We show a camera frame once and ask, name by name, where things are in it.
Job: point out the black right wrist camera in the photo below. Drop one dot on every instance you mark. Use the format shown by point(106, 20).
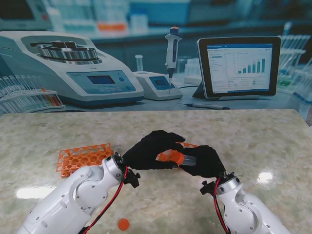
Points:
point(207, 187)

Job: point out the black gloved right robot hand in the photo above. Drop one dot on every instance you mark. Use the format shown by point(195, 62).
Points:
point(207, 163)

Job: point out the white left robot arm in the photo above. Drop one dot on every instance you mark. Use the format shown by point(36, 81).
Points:
point(78, 197)

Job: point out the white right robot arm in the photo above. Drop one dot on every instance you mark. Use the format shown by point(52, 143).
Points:
point(248, 209)

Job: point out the empty orange test tube rack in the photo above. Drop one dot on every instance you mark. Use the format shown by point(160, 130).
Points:
point(73, 158)

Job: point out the clear plastic test tube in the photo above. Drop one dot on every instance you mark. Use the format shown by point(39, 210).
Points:
point(190, 160)

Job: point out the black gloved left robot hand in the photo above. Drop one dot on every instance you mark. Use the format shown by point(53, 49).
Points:
point(146, 156)

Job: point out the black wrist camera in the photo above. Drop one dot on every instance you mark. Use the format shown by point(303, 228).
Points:
point(207, 187)
point(132, 179)

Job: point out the printed laboratory backdrop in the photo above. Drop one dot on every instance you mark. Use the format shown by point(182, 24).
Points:
point(146, 48)

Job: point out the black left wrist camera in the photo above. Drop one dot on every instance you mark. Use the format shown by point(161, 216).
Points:
point(132, 179)

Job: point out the orange tube cap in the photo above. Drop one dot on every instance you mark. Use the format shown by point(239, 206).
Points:
point(177, 157)
point(123, 224)

